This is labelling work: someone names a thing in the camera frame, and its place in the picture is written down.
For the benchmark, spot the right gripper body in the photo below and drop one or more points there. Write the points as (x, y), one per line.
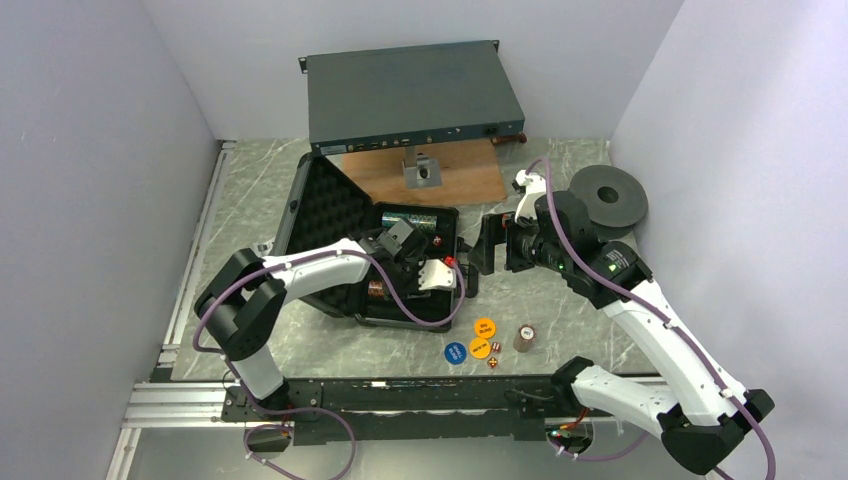
(525, 247)

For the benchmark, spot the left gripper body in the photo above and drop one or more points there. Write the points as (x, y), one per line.
(405, 276)

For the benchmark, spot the orange brown poker chip stack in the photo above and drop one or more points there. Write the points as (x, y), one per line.
(376, 289)

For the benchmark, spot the black poker set case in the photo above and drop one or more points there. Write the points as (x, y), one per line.
(325, 205)

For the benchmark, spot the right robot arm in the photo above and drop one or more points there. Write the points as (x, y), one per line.
(706, 413)

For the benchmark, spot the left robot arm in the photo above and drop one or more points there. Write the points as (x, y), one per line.
(239, 308)

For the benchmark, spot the green poker chip stack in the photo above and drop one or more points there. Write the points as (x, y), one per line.
(388, 219)

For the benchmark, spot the wooden board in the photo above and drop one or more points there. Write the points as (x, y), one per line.
(445, 174)

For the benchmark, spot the orange big blind button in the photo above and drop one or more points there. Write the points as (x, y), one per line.
(485, 328)

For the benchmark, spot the blue small blind button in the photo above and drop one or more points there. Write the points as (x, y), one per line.
(455, 353)

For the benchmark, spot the yellow big blind button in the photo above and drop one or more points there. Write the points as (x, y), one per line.
(479, 348)

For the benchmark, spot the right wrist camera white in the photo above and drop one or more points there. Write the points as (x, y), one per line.
(531, 186)

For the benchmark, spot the silver metal stand bracket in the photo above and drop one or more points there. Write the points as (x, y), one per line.
(420, 170)

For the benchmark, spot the black cable spool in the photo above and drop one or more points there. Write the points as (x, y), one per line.
(615, 200)

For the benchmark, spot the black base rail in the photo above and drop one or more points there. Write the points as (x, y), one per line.
(520, 407)

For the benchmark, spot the grey rack network switch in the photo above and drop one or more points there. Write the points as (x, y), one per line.
(408, 96)

